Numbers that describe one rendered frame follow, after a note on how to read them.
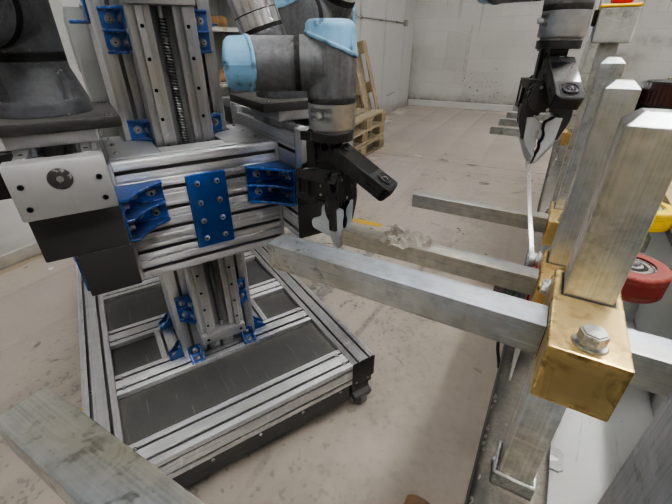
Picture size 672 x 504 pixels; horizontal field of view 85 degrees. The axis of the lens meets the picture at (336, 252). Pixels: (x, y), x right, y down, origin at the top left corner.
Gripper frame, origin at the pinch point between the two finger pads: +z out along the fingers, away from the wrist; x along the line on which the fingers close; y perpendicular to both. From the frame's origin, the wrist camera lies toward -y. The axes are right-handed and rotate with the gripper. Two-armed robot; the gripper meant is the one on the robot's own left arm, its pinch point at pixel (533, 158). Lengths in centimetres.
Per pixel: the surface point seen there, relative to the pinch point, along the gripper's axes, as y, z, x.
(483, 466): -48, 26, 14
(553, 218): -8.1, 9.1, -3.4
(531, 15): 721, -62, -196
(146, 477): -68, -1, 39
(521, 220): -4.5, 11.4, 0.8
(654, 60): 658, 4, -380
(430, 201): 2.3, 11.0, 18.1
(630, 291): -35.2, 6.7, -2.4
